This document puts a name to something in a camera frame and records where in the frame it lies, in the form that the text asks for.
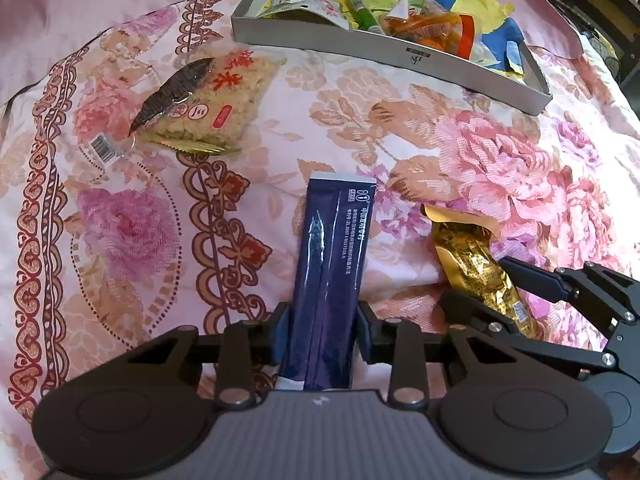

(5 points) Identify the gold foil snack packet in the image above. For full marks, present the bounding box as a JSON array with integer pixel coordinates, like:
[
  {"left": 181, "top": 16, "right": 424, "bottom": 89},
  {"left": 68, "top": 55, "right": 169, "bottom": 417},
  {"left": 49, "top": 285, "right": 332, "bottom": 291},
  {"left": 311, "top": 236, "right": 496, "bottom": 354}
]
[{"left": 422, "top": 204, "right": 544, "bottom": 342}]

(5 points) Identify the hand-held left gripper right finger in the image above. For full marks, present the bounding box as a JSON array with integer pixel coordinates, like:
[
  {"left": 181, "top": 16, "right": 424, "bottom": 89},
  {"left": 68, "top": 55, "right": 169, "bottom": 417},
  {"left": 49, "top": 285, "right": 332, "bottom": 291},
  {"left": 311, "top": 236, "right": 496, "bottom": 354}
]
[{"left": 356, "top": 302, "right": 522, "bottom": 409}]

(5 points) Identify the red print rice cracker packet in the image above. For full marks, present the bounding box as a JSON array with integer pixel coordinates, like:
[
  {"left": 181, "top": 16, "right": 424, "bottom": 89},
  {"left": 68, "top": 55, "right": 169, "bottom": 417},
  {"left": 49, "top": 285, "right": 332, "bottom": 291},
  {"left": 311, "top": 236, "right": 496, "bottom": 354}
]
[{"left": 145, "top": 50, "right": 288, "bottom": 147}]

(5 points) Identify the floral pink bedsheet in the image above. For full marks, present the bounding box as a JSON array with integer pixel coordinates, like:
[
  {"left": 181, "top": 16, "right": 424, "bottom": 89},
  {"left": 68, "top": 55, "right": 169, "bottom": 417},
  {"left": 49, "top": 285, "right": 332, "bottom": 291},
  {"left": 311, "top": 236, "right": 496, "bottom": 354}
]
[{"left": 0, "top": 0, "right": 640, "bottom": 480}]

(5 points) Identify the grey rectangular tray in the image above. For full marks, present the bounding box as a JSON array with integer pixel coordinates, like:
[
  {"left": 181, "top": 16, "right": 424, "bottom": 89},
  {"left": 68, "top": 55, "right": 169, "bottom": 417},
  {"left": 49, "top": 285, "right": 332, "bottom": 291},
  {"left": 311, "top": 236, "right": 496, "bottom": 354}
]
[{"left": 231, "top": 0, "right": 554, "bottom": 116}]

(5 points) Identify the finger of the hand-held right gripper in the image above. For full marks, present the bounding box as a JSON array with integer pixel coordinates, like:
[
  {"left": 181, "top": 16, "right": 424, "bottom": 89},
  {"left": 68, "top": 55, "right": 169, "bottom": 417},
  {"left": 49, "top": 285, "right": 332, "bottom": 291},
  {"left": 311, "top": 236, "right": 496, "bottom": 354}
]
[
  {"left": 439, "top": 292, "right": 618, "bottom": 368},
  {"left": 499, "top": 256, "right": 640, "bottom": 323}
]

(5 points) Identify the green snack stick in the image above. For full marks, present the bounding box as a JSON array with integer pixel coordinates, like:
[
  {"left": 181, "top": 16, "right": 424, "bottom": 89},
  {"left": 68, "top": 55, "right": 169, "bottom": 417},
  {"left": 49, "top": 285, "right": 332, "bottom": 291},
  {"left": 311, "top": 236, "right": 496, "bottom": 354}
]
[{"left": 348, "top": 0, "right": 382, "bottom": 34}]

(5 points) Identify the white red-print snack packet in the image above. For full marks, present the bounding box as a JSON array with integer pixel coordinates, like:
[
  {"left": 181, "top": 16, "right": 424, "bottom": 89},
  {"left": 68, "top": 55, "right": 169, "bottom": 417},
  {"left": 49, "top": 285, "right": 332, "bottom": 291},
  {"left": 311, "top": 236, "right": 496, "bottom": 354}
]
[{"left": 271, "top": 0, "right": 352, "bottom": 29}]

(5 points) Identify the barcode tag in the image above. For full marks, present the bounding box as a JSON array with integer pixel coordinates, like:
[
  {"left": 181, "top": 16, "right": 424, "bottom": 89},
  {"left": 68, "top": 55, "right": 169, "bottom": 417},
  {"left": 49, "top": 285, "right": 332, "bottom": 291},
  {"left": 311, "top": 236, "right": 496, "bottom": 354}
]
[{"left": 89, "top": 132, "right": 125, "bottom": 166}]

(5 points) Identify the navy blue snack packet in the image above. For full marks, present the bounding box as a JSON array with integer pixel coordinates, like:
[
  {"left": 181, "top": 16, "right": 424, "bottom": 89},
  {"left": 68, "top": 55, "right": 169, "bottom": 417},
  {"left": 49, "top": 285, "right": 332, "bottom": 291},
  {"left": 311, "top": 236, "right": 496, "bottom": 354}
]
[{"left": 276, "top": 170, "right": 377, "bottom": 394}]

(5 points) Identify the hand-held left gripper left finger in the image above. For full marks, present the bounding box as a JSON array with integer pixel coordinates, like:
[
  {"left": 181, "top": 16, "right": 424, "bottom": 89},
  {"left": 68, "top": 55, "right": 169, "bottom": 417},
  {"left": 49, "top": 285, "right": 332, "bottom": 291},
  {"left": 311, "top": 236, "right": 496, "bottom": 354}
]
[{"left": 127, "top": 302, "right": 292, "bottom": 412}]

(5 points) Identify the orange snack packet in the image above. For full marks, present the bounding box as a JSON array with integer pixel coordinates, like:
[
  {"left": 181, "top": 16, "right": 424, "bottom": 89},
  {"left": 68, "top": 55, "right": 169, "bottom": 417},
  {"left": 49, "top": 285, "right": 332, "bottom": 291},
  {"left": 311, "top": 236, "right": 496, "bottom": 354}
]
[{"left": 382, "top": 0, "right": 483, "bottom": 61}]

